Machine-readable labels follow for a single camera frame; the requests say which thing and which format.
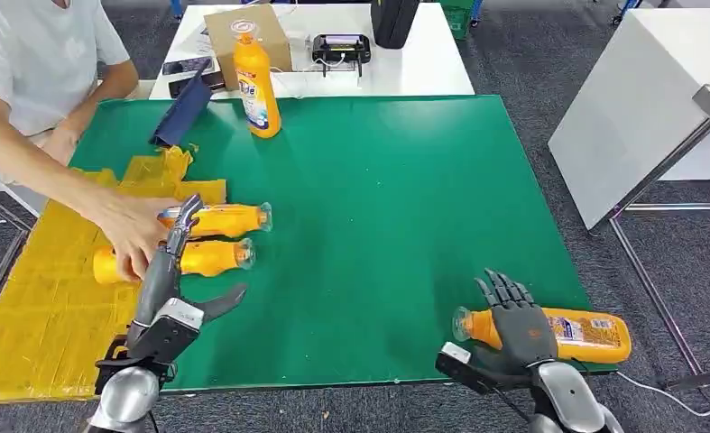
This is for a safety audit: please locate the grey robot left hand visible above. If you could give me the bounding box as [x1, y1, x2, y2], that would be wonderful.
[128, 192, 249, 349]

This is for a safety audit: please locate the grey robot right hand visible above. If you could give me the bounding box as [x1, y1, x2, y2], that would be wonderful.
[473, 269, 561, 390]

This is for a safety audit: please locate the orange bottle with clear cap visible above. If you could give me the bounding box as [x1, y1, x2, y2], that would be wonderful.
[157, 201, 274, 240]
[92, 237, 256, 286]

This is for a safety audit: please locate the orange bottle with printed label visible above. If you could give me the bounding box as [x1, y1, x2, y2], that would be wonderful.
[451, 306, 633, 365]

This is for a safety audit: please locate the person's right hand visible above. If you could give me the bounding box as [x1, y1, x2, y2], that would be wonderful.
[94, 196, 181, 283]

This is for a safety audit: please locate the person's hand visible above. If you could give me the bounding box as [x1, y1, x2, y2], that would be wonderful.
[94, 196, 181, 283]
[39, 125, 85, 167]

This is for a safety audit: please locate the yellow sheet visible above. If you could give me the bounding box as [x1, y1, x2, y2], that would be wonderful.
[0, 144, 229, 405]

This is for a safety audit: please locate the person's left hand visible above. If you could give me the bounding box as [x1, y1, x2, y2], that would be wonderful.
[39, 125, 85, 167]

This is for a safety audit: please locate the green table mat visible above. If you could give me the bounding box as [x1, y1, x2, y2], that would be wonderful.
[70, 94, 619, 394]

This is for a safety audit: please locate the black phone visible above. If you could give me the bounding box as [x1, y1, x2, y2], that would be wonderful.
[168, 70, 227, 99]
[161, 56, 216, 77]

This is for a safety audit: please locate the orange bottle with blue logo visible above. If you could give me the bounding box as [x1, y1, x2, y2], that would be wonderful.
[230, 19, 282, 140]

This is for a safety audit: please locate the white tilted table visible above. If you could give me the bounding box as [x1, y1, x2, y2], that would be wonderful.
[547, 8, 710, 232]

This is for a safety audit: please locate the person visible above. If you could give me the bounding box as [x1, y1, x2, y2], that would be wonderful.
[0, 0, 182, 283]

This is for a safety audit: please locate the brown cardboard box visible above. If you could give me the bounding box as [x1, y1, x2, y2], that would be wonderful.
[203, 5, 294, 92]

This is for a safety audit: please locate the black handheld controller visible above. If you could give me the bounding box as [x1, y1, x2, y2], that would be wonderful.
[311, 32, 373, 78]

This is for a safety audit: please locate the green crate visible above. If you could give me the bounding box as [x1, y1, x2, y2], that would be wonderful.
[439, 0, 479, 41]

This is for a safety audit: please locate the black bag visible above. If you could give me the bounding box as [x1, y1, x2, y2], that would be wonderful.
[370, 0, 421, 51]

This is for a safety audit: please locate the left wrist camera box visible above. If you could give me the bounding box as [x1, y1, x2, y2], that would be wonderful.
[127, 297, 206, 367]

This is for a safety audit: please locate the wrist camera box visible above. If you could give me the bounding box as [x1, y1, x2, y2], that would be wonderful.
[127, 297, 206, 367]
[435, 341, 501, 396]

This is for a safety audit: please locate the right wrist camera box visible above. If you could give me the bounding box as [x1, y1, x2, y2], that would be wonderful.
[435, 341, 501, 396]

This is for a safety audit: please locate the white floor cable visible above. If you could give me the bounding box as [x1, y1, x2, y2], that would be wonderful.
[615, 370, 710, 419]

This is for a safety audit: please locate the grey metal chair frame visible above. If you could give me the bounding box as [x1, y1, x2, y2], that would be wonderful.
[0, 181, 34, 333]

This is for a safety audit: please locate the grey metal table frame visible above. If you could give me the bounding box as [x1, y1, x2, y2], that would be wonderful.
[587, 83, 710, 394]

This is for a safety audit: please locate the thin white cable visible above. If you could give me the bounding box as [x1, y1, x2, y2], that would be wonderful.
[269, 52, 348, 100]

